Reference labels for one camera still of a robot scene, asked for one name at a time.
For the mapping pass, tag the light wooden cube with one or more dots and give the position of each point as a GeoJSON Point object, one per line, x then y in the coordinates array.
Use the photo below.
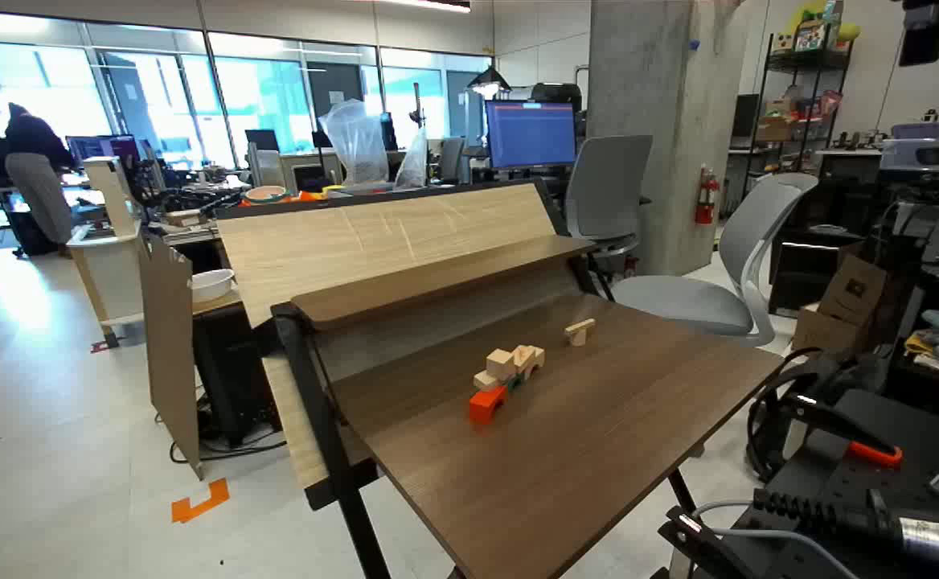
{"type": "Point", "coordinates": [503, 357]}

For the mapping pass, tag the brown wooden desk shelf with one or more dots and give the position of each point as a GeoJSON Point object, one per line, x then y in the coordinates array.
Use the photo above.
{"type": "Point", "coordinates": [439, 277]}

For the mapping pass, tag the long wooden block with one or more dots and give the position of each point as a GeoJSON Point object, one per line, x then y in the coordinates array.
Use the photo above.
{"type": "Point", "coordinates": [486, 377]}

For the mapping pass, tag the chunky wooden block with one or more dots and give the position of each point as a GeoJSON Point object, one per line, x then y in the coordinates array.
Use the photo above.
{"type": "Point", "coordinates": [532, 362]}

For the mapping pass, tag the light wood desk back panel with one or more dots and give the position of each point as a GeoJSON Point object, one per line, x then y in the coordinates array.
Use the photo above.
{"type": "Point", "coordinates": [383, 239]}

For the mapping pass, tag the T-shaped wooden block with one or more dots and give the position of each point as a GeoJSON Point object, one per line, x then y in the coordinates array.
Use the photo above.
{"type": "Point", "coordinates": [579, 333]}

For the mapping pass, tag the orange rectangular block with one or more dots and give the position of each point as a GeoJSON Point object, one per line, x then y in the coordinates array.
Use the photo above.
{"type": "Point", "coordinates": [486, 407]}

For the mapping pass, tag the blue-screen computer monitor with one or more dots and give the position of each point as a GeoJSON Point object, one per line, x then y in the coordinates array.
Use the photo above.
{"type": "Point", "coordinates": [532, 136]}

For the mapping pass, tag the grey mesh office chair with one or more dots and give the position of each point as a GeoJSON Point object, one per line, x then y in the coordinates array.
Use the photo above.
{"type": "Point", "coordinates": [607, 193]}

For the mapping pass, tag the clear plastic bag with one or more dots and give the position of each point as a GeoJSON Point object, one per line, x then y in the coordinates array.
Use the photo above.
{"type": "Point", "coordinates": [357, 142]}

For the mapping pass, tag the black desk lamp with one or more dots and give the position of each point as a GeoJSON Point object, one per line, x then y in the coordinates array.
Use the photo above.
{"type": "Point", "coordinates": [486, 82]}

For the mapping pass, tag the red fire extinguisher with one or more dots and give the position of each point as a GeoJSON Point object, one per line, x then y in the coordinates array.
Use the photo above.
{"type": "Point", "coordinates": [707, 200]}

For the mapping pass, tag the grey concrete pillar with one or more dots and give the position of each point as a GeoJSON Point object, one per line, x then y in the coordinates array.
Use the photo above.
{"type": "Point", "coordinates": [657, 118]}

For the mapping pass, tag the grey shell chair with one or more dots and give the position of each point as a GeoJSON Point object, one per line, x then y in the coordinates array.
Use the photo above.
{"type": "Point", "coordinates": [727, 281]}

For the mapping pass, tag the small dark monitor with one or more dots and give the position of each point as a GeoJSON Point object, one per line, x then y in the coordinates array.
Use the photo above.
{"type": "Point", "coordinates": [262, 141]}

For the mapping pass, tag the white paper stack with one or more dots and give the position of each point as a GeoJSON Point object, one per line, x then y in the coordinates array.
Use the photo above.
{"type": "Point", "coordinates": [213, 286]}

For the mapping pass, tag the leaning plywood board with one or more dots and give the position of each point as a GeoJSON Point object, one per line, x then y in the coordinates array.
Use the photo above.
{"type": "Point", "coordinates": [172, 350]}

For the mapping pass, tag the black cabinet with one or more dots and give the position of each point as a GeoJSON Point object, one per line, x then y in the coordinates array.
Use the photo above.
{"type": "Point", "coordinates": [826, 230]}

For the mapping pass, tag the light wooden stand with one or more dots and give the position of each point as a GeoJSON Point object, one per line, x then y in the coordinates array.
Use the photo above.
{"type": "Point", "coordinates": [112, 241]}

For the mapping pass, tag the brown cardboard box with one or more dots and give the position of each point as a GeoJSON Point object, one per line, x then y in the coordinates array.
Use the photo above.
{"type": "Point", "coordinates": [851, 307]}

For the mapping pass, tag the black storage shelf with items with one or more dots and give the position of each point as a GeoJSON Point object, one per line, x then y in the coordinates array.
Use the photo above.
{"type": "Point", "coordinates": [807, 98]}

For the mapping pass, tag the black perforated workbench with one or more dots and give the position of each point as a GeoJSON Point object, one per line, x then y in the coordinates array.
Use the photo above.
{"type": "Point", "coordinates": [866, 483]}

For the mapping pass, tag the person in dark top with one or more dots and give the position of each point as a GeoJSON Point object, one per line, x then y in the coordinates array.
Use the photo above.
{"type": "Point", "coordinates": [36, 173]}

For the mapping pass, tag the black tool with metal tip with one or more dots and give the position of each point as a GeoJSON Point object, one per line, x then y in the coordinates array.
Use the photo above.
{"type": "Point", "coordinates": [866, 523]}

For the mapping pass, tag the black metal desk frame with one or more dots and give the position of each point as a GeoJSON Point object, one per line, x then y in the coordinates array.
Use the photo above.
{"type": "Point", "coordinates": [325, 428]}

